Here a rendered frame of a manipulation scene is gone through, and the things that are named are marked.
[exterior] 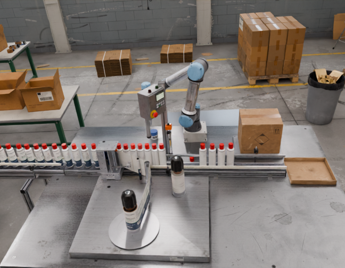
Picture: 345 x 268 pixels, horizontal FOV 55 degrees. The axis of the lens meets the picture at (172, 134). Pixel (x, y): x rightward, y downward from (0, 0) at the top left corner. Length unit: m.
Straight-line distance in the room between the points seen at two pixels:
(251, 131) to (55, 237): 1.53
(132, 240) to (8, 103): 2.46
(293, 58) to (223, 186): 3.73
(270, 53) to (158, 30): 2.96
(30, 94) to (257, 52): 3.49
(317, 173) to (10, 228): 2.83
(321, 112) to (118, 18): 4.81
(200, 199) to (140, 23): 5.91
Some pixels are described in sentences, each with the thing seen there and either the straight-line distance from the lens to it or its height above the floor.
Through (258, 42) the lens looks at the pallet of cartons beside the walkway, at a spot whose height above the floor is 0.72.
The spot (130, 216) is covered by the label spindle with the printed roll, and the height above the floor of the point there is 1.03.
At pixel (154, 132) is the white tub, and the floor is 0.90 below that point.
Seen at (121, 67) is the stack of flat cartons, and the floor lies 0.15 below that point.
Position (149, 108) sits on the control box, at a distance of 2.23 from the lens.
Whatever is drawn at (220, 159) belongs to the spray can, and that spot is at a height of 0.97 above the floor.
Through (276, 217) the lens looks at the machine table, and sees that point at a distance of 2.24.
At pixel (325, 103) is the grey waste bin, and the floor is 0.33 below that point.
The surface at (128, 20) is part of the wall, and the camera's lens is 7.73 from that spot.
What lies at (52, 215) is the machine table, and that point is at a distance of 2.41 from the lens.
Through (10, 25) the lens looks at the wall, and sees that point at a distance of 8.53.
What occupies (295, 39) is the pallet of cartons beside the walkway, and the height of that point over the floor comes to 0.73.
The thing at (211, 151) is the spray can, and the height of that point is 1.04.
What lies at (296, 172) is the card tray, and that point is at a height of 0.83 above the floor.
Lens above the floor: 2.45
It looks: 33 degrees down
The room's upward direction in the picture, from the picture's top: 4 degrees counter-clockwise
